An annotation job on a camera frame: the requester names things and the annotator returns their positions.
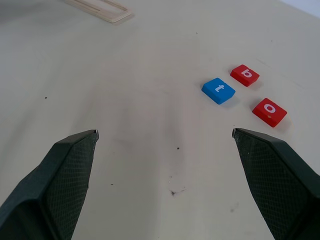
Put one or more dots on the red letter b block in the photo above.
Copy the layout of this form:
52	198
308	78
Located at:
244	75

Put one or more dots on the blue letter t tile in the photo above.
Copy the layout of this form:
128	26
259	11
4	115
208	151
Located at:
218	90

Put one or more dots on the red letter o block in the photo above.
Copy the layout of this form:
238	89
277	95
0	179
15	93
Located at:
269	112

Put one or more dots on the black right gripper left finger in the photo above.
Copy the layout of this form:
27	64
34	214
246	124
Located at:
50	187

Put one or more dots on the wooden block holder strip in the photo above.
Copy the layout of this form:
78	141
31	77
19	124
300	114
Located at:
105	11

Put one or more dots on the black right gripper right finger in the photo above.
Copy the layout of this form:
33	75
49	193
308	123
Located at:
277	180

